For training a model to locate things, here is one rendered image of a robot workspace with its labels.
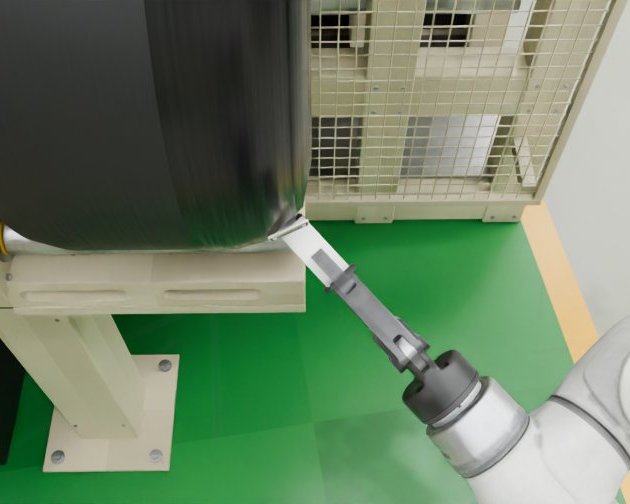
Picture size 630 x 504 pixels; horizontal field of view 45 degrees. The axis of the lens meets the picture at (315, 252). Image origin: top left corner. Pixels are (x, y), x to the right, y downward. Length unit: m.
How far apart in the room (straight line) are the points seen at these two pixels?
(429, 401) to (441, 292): 1.16
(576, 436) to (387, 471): 0.96
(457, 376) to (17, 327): 0.77
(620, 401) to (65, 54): 0.56
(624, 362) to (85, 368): 0.93
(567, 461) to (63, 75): 0.55
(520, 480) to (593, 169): 1.53
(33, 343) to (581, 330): 1.23
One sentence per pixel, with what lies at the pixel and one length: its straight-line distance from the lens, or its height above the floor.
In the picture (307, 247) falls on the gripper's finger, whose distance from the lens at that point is 0.75.
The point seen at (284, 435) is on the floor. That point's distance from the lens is 1.72.
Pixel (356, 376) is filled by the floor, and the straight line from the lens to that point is 1.77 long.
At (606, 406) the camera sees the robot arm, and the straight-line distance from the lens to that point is 0.79.
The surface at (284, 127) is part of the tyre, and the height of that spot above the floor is 1.20.
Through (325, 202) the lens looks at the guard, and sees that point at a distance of 1.62.
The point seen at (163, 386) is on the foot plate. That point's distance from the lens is 1.78.
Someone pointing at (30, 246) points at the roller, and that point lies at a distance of 0.91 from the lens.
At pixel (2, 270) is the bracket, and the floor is 0.88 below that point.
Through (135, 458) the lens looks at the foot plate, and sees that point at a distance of 1.73.
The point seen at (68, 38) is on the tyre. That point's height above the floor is 1.29.
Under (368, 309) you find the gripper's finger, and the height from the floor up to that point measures 1.00.
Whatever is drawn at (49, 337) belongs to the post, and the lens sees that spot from 1.31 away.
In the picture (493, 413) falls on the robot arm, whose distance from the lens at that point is 0.75.
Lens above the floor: 1.63
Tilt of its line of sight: 58 degrees down
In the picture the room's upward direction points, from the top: straight up
